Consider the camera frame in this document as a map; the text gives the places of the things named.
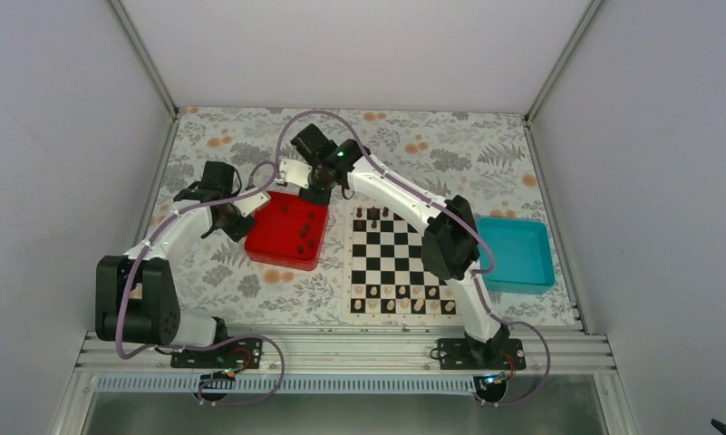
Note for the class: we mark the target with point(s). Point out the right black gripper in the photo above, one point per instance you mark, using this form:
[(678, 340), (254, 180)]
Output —
[(319, 198)]

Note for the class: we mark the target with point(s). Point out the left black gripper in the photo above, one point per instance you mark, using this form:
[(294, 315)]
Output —
[(237, 233)]

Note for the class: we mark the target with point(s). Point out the red plastic tray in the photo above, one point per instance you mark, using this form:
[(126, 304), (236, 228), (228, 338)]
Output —
[(289, 232)]

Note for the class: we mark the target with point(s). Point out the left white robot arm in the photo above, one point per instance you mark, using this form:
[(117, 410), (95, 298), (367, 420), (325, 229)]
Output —
[(136, 298)]

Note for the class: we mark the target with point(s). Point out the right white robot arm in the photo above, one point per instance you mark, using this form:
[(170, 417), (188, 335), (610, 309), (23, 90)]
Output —
[(450, 242)]

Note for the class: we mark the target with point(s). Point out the black white chessboard mat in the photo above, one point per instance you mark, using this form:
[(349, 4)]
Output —
[(383, 249)]

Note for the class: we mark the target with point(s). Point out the floral patterned table mat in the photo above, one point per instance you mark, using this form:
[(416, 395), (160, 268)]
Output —
[(483, 157)]

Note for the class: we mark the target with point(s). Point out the teal plastic tray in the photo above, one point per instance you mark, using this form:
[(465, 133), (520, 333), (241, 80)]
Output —
[(522, 253)]

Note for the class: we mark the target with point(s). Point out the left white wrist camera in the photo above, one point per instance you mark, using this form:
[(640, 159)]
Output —
[(251, 201)]

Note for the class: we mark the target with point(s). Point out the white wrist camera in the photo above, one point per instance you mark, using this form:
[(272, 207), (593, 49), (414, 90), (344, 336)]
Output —
[(251, 201), (294, 172)]

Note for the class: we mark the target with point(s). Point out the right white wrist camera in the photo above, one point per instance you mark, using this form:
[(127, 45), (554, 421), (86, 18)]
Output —
[(294, 172)]

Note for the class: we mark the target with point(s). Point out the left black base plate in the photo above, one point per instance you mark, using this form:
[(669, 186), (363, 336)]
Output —
[(238, 355)]

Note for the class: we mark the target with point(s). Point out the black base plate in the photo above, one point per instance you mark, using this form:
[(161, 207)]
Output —
[(238, 355), (458, 354)]

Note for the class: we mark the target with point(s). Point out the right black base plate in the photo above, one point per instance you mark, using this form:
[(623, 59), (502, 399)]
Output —
[(458, 354)]

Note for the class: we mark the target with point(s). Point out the left aluminium corner post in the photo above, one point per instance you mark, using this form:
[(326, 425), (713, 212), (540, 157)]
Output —
[(138, 46)]

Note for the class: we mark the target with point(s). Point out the aluminium corner post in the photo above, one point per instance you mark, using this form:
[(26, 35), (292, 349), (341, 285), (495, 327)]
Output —
[(138, 46), (583, 24)]

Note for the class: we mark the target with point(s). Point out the aluminium front rail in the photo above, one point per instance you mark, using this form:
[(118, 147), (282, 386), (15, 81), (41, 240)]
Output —
[(387, 350)]

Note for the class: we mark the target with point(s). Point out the right aluminium corner post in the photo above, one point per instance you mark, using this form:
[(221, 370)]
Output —
[(583, 24)]

